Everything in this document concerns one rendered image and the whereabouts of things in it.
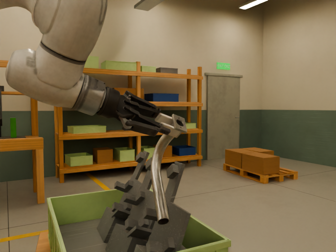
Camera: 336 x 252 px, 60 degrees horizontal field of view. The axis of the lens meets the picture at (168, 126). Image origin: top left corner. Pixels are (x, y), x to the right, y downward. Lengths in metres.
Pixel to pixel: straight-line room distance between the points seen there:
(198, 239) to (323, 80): 6.75
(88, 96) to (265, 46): 8.13
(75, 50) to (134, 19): 5.98
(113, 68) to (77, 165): 1.90
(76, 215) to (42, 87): 0.73
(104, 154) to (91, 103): 4.95
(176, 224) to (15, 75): 0.53
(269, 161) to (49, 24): 4.98
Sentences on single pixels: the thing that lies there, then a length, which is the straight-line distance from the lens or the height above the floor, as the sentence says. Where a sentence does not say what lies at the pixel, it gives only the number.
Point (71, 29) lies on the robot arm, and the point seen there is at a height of 1.47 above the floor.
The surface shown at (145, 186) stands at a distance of 1.04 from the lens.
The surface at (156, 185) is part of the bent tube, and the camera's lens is 0.81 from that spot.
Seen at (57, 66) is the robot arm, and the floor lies 1.40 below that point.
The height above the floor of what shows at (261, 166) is 0.29.
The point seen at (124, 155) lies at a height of 0.38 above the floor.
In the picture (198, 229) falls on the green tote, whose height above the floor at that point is 0.93.
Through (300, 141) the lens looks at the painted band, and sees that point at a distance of 7.84.
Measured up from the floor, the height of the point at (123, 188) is 1.00.
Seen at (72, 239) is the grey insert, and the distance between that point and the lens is 1.16.
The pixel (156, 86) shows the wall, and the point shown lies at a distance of 6.58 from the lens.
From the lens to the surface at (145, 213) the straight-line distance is 0.87.
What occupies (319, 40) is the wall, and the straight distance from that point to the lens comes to 7.71.
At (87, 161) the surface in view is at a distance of 5.55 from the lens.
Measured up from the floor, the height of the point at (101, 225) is 0.87.
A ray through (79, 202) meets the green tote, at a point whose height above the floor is 0.93.
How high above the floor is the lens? 1.32
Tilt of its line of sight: 4 degrees down
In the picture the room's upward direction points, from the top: straight up
